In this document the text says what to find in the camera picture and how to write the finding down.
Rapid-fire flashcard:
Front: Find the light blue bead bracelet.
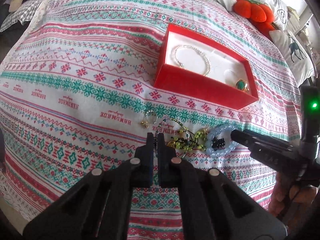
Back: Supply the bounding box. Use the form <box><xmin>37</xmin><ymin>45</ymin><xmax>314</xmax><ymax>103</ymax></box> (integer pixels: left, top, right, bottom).
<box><xmin>204</xmin><ymin>123</ymin><xmax>240</xmax><ymax>158</ymax></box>

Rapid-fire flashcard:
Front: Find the black hair claw clip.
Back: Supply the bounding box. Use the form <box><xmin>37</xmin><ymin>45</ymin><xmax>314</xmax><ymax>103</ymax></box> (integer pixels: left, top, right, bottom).
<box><xmin>212</xmin><ymin>137</ymin><xmax>226</xmax><ymax>151</ymax></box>

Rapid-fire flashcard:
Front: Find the gold green gem ring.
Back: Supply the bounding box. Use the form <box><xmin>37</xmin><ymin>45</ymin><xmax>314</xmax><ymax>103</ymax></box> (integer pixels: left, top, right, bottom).
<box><xmin>235</xmin><ymin>78</ymin><xmax>251</xmax><ymax>93</ymax></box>

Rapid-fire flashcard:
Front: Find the green bead black cord bracelet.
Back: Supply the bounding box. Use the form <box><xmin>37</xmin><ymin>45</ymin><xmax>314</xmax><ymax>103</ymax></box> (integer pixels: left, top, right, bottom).
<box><xmin>166</xmin><ymin>128</ymin><xmax>210</xmax><ymax>153</ymax></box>

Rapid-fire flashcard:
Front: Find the dark seed bead bracelet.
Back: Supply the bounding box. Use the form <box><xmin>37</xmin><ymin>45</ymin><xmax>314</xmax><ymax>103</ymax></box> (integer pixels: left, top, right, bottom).
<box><xmin>153</xmin><ymin>117</ymin><xmax>190</xmax><ymax>159</ymax></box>

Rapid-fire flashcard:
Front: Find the small gold bell ring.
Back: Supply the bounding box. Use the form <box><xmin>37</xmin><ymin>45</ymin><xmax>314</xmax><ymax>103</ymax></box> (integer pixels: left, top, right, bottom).
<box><xmin>140</xmin><ymin>110</ymin><xmax>158</xmax><ymax>129</ymax></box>

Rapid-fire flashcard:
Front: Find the white pearl bead bracelet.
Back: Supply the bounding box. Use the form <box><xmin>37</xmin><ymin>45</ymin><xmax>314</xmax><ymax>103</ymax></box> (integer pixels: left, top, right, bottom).
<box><xmin>173</xmin><ymin>44</ymin><xmax>211</xmax><ymax>77</ymax></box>

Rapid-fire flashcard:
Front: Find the red jewelry box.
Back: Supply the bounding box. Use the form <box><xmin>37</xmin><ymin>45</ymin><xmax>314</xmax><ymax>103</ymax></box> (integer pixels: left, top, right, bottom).
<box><xmin>153</xmin><ymin>24</ymin><xmax>259</xmax><ymax>110</ymax></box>

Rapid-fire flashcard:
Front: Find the white deer print pillow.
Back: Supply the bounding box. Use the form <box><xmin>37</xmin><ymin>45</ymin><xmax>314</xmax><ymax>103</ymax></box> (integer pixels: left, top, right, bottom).
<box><xmin>269</xmin><ymin>30</ymin><xmax>315</xmax><ymax>86</ymax></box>

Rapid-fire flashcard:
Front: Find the orange plush pumpkin toy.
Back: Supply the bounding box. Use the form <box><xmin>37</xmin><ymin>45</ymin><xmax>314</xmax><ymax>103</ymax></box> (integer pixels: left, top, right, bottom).
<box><xmin>232</xmin><ymin>0</ymin><xmax>276</xmax><ymax>40</ymax></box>

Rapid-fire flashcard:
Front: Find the patterned white red green cloth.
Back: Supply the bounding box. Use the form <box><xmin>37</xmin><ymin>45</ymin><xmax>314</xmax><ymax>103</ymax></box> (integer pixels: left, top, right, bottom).
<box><xmin>0</xmin><ymin>0</ymin><xmax>304</xmax><ymax>240</ymax></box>

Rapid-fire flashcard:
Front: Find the grey checked bed sheet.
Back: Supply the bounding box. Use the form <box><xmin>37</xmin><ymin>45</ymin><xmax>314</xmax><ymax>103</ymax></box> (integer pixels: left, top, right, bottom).
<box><xmin>1</xmin><ymin>0</ymin><xmax>42</xmax><ymax>32</ymax></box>

